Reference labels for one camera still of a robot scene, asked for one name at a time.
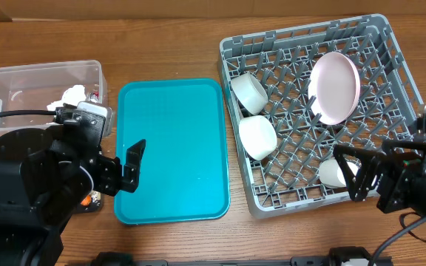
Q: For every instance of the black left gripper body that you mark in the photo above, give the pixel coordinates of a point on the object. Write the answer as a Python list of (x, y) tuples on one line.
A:
[(105, 174)]

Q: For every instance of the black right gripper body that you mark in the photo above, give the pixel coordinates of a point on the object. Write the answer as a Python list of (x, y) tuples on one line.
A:
[(399, 180)]

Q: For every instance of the orange carrot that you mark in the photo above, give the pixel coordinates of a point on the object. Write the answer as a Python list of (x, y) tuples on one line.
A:
[(86, 201)]

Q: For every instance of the white plastic cup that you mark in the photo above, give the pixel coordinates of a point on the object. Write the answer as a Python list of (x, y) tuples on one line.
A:
[(330, 174)]

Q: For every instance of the white napkin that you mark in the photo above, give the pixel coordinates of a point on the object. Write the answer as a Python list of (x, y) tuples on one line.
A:
[(71, 96)]

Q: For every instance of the white round plate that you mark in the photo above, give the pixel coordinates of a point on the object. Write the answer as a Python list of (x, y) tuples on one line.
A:
[(334, 88)]

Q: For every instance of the cream bowl with peanuts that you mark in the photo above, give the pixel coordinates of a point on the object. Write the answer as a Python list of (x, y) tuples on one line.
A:
[(258, 136)]

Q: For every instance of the grey bowl with peanuts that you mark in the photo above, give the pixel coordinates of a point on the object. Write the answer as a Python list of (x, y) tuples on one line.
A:
[(250, 93)]

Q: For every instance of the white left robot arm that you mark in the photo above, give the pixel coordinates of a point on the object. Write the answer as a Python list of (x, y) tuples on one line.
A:
[(44, 175)]

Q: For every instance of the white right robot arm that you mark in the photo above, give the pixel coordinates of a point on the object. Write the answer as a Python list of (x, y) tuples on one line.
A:
[(418, 192)]

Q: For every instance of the grey dishwasher rack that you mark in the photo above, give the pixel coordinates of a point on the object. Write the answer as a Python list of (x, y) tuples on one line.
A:
[(287, 180)]

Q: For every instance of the peanut and rice scraps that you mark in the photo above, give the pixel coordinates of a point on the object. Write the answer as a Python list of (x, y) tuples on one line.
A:
[(95, 197)]

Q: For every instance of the black plastic bin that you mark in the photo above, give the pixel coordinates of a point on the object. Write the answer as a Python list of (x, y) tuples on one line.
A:
[(89, 209)]

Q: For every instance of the teal plastic tray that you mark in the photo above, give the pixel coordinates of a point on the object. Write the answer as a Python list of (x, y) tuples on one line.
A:
[(184, 169)]

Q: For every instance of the clear plastic bin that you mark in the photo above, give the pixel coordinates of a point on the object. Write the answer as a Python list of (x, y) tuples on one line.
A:
[(34, 86)]

